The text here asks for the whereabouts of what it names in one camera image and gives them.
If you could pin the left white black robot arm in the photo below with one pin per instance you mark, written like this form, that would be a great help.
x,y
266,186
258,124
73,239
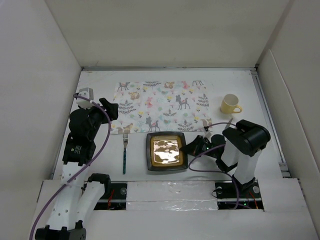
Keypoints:
x,y
64,215

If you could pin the animal print cloth placemat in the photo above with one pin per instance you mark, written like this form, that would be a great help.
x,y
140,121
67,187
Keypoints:
x,y
154,106

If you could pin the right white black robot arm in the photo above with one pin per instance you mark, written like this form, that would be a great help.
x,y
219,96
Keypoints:
x,y
237,148

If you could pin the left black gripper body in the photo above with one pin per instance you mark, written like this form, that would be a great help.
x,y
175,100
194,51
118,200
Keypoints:
x,y
98,116

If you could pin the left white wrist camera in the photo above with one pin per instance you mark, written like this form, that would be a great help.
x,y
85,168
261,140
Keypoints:
x,y
85,96

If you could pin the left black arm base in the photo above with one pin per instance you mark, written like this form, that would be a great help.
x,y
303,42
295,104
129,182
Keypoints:
x,y
115,199

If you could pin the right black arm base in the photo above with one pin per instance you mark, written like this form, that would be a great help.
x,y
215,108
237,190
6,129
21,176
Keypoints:
x,y
228,197

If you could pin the square black yellow plate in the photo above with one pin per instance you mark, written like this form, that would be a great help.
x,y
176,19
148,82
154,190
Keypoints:
x,y
163,151

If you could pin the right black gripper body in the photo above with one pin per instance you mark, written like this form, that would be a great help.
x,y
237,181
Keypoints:
x,y
200,144

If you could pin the fork with teal handle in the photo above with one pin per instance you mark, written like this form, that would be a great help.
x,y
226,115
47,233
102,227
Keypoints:
x,y
125,143

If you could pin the knife with blue handle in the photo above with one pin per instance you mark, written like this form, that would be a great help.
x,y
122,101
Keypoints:
x,y
228,123

